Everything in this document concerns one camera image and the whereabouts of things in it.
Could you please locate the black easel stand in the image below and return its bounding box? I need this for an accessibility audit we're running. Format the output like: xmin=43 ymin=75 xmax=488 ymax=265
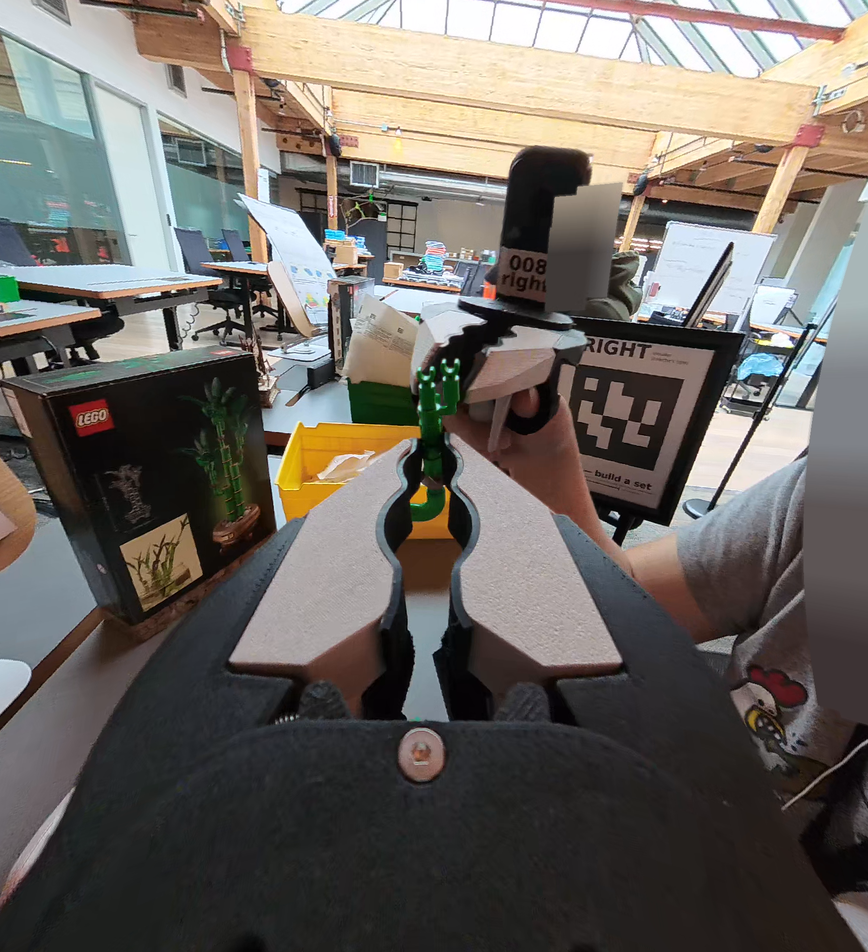
xmin=683 ymin=241 xmax=838 ymax=522

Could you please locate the stack of folded clothes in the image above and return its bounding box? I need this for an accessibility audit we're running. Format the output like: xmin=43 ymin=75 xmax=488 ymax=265
xmin=422 ymin=238 xmax=474 ymax=277

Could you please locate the small white whiteboard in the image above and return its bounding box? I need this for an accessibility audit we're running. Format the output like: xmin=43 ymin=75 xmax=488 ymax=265
xmin=746 ymin=284 xmax=797 ymax=329

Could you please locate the green lego bamboo stem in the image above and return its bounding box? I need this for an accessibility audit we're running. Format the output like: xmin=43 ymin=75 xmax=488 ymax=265
xmin=409 ymin=358 xmax=459 ymax=523

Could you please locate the small wooden model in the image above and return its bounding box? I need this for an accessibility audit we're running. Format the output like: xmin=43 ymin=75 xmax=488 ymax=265
xmin=255 ymin=338 xmax=283 ymax=412

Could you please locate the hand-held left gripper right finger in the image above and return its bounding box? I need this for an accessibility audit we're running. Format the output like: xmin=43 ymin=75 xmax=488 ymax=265
xmin=445 ymin=436 xmax=623 ymax=718

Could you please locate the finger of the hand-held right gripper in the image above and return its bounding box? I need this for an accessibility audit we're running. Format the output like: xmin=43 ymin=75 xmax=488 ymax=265
xmin=458 ymin=318 xmax=585 ymax=421
xmin=410 ymin=307 xmax=496 ymax=391

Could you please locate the yellow plastic bin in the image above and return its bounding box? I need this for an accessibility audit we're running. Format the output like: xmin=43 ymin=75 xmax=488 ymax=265
xmin=275 ymin=421 xmax=454 ymax=541

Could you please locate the wooden top desk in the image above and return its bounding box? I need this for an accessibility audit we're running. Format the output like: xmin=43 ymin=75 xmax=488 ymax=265
xmin=0 ymin=265 xmax=224 ymax=352

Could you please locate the black office chair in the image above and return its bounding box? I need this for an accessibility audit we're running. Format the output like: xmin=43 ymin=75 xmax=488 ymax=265
xmin=174 ymin=227 xmax=249 ymax=345
xmin=220 ymin=228 xmax=279 ymax=328

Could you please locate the white paper bag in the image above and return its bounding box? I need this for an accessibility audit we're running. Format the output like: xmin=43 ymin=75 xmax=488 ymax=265
xmin=342 ymin=294 xmax=421 ymax=388

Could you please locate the tilted flip chart whiteboard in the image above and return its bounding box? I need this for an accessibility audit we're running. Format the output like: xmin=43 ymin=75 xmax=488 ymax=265
xmin=238 ymin=194 xmax=339 ymax=293

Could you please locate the black lego set box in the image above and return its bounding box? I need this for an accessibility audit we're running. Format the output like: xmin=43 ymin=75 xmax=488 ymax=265
xmin=1 ymin=346 xmax=278 ymax=627

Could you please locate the large white whiteboard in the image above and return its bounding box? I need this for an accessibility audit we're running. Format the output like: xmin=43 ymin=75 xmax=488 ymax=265
xmin=646 ymin=220 xmax=778 ymax=315

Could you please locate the grey top desk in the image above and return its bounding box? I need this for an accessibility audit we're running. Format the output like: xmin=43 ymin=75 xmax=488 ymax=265
xmin=0 ymin=299 xmax=103 ymax=376

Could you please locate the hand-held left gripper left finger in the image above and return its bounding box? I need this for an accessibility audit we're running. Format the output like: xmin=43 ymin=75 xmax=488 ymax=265
xmin=229 ymin=437 xmax=419 ymax=718

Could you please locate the white cord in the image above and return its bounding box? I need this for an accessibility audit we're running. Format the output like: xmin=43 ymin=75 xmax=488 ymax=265
xmin=779 ymin=727 xmax=868 ymax=812

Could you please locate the person's right hand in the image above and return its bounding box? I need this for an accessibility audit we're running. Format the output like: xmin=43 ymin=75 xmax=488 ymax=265
xmin=441 ymin=387 xmax=600 ymax=538

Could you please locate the green plastic bin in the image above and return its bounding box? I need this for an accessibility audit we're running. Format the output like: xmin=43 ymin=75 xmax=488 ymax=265
xmin=348 ymin=375 xmax=425 ymax=429

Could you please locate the tall black box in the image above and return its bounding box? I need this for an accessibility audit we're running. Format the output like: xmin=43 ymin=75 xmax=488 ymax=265
xmin=327 ymin=277 xmax=376 ymax=359

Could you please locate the black framed tag sign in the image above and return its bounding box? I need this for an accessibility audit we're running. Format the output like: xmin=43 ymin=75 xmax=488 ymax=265
xmin=564 ymin=316 xmax=746 ymax=544

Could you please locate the wooden skateboard deck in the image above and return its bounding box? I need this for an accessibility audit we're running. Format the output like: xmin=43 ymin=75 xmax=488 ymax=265
xmin=266 ymin=260 xmax=317 ymax=340

